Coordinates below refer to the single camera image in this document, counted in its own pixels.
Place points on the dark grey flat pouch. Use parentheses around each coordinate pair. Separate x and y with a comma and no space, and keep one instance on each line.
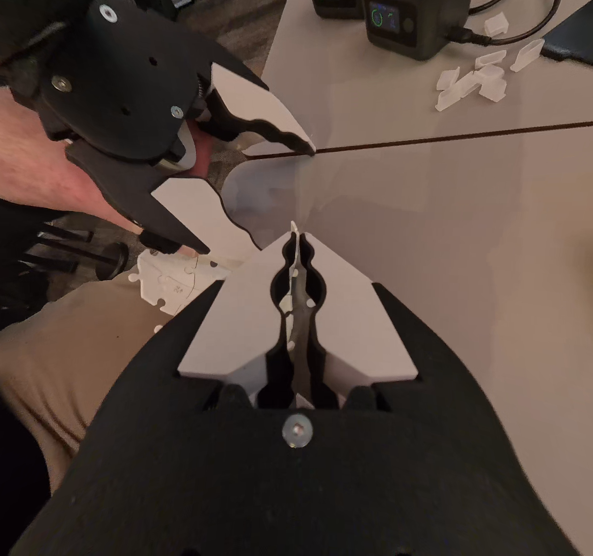
(574,36)

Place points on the person's left hand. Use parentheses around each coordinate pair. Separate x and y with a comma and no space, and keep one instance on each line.
(55,171)

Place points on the partly built white puzzle ball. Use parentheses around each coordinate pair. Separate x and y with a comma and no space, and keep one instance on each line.
(176,287)

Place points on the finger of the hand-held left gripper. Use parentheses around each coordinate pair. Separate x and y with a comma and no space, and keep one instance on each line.
(259,106)
(194,213)

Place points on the cluster of translucent plastic caps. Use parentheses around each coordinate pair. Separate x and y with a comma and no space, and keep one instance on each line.
(451,78)

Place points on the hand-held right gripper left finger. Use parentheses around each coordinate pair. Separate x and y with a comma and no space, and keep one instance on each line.
(227,333)

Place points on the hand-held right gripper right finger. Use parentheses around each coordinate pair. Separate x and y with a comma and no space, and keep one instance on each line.
(366,333)

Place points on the black office chair base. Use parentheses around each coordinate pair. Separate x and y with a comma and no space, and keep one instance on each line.
(113,261)

